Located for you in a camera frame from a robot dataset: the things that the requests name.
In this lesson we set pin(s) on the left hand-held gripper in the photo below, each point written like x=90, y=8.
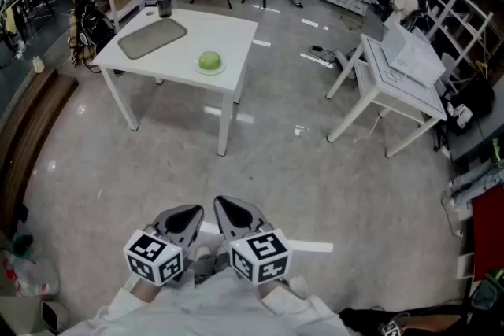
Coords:
x=153, y=259

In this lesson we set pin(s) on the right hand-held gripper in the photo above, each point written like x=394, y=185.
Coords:
x=260, y=259

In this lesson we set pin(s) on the white round plate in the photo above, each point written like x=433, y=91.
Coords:
x=204, y=72

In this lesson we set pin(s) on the green cabbage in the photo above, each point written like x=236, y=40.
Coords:
x=209, y=61

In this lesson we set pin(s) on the grey rectangular tray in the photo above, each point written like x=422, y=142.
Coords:
x=151, y=38

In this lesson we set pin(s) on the person's left forearm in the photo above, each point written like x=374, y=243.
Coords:
x=143, y=289

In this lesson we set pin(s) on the person's right forearm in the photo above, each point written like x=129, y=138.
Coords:
x=275, y=291

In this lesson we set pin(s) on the person's legs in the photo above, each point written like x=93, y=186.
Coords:
x=204, y=267

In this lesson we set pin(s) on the person's white shirt torso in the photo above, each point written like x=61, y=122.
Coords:
x=216, y=307

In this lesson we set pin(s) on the black bag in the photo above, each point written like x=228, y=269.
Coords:
x=358, y=320

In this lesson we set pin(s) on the small white box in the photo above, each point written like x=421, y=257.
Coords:
x=55, y=314

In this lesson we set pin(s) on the clear plastic bag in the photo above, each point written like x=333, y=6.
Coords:
x=31, y=275

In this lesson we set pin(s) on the wooden bench step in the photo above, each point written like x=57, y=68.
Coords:
x=27, y=122

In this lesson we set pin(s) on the white square table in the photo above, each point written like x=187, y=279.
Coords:
x=220, y=35

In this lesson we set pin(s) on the yellow bottle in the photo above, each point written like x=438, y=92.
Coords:
x=38, y=66

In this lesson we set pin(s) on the white table with line drawing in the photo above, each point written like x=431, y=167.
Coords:
x=413, y=98

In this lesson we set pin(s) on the white box appliance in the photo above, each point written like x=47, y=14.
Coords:
x=409, y=55

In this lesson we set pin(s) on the red board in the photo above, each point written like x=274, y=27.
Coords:
x=488, y=232

